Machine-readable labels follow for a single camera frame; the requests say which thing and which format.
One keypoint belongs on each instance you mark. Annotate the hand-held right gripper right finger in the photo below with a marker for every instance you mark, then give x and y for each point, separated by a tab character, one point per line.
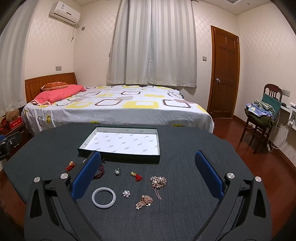
209	176

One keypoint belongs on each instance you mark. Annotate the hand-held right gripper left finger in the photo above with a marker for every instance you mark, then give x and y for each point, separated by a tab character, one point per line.
85	178

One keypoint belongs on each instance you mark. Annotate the red and gold charm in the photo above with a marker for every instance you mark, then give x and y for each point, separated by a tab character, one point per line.
137	177
70	166

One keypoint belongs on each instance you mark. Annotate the white jade bangle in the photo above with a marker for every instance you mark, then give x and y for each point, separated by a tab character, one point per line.
94	199

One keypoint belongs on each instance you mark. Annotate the silver pearl flower brooch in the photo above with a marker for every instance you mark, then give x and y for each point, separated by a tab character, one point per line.
126	193

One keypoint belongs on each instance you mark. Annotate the dark green shallow box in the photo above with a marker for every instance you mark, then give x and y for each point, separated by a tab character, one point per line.
122	142

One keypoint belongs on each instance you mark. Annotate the dark wooden nightstand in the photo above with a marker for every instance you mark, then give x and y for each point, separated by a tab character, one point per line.
18	136

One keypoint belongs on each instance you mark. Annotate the red box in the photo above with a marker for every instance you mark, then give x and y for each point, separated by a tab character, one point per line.
15	124

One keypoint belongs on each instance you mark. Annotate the brown teddy bear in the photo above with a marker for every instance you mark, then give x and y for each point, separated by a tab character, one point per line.
12	114

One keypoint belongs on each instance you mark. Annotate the pink pillow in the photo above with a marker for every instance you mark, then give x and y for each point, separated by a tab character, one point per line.
60	93

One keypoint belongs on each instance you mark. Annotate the pile of clothes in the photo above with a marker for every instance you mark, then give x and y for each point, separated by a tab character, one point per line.
256	113

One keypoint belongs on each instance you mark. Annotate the wooden headboard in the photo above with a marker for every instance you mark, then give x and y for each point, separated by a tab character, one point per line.
46	80

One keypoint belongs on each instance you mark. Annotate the orange cushion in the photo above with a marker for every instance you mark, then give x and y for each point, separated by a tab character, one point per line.
54	85

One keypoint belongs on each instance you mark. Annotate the bed with patterned sheet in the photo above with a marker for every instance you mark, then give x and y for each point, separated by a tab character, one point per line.
129	111

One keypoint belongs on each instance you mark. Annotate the white striped curtain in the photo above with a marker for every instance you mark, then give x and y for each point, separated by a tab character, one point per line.
152	46
13	58

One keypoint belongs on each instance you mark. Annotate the green bag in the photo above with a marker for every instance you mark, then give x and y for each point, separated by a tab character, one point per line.
270	103

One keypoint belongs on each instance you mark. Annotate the white desk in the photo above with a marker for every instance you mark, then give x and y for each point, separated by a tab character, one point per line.
290	113

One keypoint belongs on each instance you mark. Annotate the wooden chair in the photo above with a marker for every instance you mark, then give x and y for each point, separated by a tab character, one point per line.
272	89

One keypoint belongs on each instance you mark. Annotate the brown wooden door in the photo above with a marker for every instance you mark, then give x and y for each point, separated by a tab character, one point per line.
225	69

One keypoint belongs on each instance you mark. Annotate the grey socket behind chair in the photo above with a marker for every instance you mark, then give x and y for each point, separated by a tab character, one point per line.
287	93

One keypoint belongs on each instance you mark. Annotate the white air conditioner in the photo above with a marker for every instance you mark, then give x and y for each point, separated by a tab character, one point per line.
64	12

